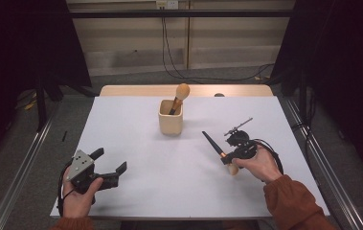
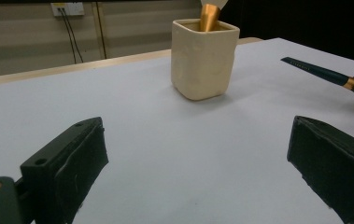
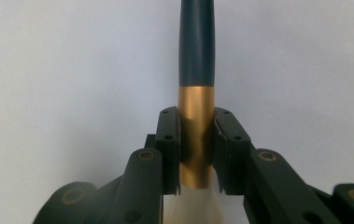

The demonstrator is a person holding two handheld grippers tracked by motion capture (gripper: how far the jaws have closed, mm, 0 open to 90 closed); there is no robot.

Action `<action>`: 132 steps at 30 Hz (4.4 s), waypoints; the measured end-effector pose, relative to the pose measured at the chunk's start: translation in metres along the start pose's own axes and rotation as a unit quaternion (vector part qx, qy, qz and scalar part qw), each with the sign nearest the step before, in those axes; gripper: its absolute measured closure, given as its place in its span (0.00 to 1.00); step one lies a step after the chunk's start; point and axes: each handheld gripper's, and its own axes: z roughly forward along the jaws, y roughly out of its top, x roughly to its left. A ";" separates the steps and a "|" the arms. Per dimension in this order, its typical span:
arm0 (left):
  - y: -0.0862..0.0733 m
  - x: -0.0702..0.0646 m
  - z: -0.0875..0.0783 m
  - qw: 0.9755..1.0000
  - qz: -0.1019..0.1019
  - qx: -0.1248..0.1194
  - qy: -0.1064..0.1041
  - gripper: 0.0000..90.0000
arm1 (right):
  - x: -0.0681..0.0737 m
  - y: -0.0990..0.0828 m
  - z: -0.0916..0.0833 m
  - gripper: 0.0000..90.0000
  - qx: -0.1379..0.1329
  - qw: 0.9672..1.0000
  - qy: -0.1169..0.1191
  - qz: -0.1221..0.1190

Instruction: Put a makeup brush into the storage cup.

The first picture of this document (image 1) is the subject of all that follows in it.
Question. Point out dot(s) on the white wall socket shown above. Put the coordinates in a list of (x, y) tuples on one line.
[(167, 4)]

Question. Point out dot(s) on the person's right hand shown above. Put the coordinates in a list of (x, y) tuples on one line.
[(262, 166)]

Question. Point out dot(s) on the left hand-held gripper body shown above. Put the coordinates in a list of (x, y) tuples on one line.
[(80, 166)]

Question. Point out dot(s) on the metal floor rail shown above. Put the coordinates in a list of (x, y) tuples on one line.
[(19, 179), (348, 211)]

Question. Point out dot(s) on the white table mat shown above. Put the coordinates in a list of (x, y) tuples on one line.
[(153, 175)]

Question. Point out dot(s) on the black horizontal bar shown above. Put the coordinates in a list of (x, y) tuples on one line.
[(121, 13)]

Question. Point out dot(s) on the black curtain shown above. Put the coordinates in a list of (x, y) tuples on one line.
[(16, 48), (345, 64)]

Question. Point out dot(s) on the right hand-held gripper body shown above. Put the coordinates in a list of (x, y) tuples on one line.
[(243, 147)]

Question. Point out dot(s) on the person's left hand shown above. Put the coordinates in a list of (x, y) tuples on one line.
[(77, 204)]

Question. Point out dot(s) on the beige square cup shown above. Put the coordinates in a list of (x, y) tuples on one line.
[(170, 124)]

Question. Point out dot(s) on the small slim makeup brush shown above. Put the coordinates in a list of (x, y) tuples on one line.
[(212, 143)]

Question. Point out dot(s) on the large round makeup brush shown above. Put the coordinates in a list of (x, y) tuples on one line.
[(182, 91)]

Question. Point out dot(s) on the black stand post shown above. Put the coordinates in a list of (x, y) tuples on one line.
[(302, 96), (40, 108)]

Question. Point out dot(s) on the wooden table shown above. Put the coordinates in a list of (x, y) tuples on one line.
[(131, 90)]

